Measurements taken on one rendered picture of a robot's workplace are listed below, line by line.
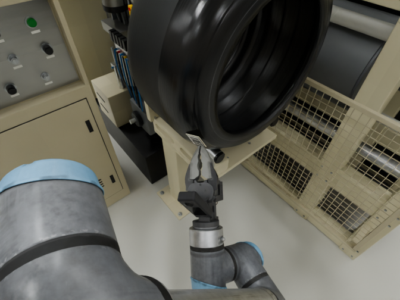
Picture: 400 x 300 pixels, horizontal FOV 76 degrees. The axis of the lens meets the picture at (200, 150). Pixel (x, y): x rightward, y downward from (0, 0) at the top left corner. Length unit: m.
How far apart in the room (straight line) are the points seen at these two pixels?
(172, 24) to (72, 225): 0.42
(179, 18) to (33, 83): 0.82
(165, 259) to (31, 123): 1.00
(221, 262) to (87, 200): 0.46
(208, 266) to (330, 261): 1.20
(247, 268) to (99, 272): 0.55
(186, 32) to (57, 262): 0.44
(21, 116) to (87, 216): 0.99
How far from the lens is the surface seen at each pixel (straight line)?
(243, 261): 0.76
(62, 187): 0.32
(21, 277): 0.27
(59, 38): 1.21
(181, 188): 1.60
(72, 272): 0.26
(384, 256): 1.97
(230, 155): 0.99
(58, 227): 0.28
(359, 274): 1.85
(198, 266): 0.70
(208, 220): 0.69
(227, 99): 1.05
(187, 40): 0.54
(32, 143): 1.34
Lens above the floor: 1.55
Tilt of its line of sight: 48 degrees down
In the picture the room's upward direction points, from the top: straight up
